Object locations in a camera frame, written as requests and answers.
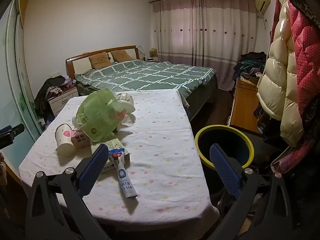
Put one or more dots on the wooden bed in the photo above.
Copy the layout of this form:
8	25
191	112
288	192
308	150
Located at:
75	62

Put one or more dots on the yellow-rimmed trash bin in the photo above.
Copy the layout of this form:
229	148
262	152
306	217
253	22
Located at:
200	145

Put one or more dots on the pink and white curtain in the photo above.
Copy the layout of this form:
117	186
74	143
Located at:
200	35

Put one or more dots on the yellow tissue box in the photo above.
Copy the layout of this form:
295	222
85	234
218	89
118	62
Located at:
153	53

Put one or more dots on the cream air conditioner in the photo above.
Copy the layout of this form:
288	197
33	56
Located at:
262	1

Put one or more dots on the white nightstand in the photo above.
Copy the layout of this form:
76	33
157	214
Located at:
63	100

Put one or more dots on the white paper bowl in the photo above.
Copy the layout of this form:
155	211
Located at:
127	101

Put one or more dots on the green plastic bag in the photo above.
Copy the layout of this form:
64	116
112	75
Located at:
100	112

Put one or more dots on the pink bag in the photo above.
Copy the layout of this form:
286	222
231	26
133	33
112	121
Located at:
292	157

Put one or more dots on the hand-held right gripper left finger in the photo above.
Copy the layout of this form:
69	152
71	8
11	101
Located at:
93	170

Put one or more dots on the pile of mixed clothes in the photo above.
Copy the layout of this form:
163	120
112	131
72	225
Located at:
250	65

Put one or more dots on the pink milk carton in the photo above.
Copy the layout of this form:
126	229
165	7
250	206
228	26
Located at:
80	140

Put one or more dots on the dark clothes pile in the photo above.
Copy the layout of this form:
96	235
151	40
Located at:
46	92

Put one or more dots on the cream puffer jacket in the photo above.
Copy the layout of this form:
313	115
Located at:
277	80

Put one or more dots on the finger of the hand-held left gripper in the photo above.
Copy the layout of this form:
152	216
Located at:
11	133

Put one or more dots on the red dotted jacket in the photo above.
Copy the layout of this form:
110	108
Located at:
303	55

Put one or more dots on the white toothpaste tube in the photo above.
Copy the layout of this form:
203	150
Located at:
123	175

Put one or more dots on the white paper cup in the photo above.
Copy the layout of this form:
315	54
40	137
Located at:
64	140

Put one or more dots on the green and white box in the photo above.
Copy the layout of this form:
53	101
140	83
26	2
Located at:
116	145

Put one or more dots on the white wall socket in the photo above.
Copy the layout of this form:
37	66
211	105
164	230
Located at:
54	75

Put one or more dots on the white spotted tablecloth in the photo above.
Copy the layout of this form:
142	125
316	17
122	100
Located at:
160	142

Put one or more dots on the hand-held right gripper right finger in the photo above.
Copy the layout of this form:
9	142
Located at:
225	172

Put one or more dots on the wooden cabinet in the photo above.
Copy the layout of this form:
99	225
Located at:
243	107

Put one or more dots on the brown bear pillow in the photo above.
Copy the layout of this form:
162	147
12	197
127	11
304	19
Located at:
122	55
100	60

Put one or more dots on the green plaid duvet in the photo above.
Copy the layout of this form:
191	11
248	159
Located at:
150	76

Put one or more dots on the glass wardrobe door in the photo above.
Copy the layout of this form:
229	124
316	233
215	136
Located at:
15	80

